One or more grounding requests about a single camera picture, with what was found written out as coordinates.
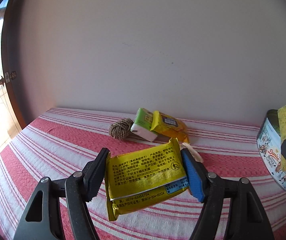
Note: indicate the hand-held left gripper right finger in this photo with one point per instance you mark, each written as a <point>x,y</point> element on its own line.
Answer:
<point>193,177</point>

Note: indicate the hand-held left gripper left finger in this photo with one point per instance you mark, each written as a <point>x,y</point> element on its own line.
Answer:
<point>96,177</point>

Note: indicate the round printed metal tin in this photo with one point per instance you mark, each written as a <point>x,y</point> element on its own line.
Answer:
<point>268,150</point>

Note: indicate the yellow snack packet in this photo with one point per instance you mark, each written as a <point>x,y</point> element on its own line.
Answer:
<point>170,127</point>
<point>143,177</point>

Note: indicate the brown twine ball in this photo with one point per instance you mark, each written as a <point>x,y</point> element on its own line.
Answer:
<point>120,129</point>

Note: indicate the green tissue pack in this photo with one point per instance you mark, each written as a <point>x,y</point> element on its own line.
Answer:
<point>143,125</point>

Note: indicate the beige wafer packet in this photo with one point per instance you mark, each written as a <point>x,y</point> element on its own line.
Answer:
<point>194,155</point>

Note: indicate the red white striped cloth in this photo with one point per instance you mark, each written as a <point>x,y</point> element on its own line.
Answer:
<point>57,150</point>

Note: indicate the brown wooden door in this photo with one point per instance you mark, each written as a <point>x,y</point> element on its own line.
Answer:
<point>10,100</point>

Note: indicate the door latch plate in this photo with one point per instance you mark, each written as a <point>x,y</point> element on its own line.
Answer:
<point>12,75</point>

